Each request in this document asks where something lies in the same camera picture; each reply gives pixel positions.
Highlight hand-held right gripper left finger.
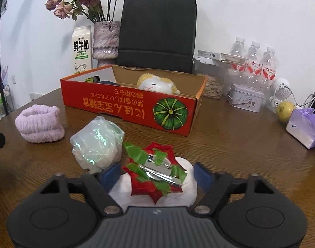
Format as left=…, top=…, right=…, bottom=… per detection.
left=40, top=163, right=123, bottom=216

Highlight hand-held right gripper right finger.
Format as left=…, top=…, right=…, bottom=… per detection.
left=193, top=162, right=275, bottom=216

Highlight red green white hair clip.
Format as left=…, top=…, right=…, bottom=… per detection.
left=108, top=156, right=198, bottom=213

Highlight red green bow hair clip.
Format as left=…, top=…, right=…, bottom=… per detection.
left=121, top=142, right=187, bottom=204

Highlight orange pumpkin-print cardboard box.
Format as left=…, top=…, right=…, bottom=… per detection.
left=60, top=64, right=207, bottom=137

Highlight white yellow plush toy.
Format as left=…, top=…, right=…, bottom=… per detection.
left=136, top=74, right=181, bottom=95

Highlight iridescent plastic bag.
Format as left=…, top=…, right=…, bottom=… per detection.
left=70, top=116, right=125, bottom=173

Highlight purple terry headband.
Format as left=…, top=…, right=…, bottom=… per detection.
left=15, top=104, right=65, bottom=144

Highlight white printed tin box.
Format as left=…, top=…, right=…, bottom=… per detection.
left=227, top=83, right=265, bottom=113

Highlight clear seed container white lid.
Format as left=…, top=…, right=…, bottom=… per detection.
left=194, top=55, right=225, bottom=100

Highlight white pack in purple bag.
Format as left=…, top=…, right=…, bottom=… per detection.
left=286, top=108, right=315, bottom=149

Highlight small white fan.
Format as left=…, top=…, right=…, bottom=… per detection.
left=267, top=77, right=292, bottom=111

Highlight flat white carton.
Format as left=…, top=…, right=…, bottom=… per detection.
left=198, top=50, right=247, bottom=62

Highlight white green milk carton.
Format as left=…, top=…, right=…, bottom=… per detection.
left=71, top=26, right=93, bottom=74

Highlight fuzzy purple vase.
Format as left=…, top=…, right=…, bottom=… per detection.
left=92, top=21, right=121, bottom=68

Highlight dried pink roses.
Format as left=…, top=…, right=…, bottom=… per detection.
left=45, top=0, right=124, bottom=22

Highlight black paper bag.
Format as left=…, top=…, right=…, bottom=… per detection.
left=117, top=0, right=197, bottom=74

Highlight white cable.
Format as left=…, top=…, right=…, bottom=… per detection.
left=297, top=92, right=315, bottom=109

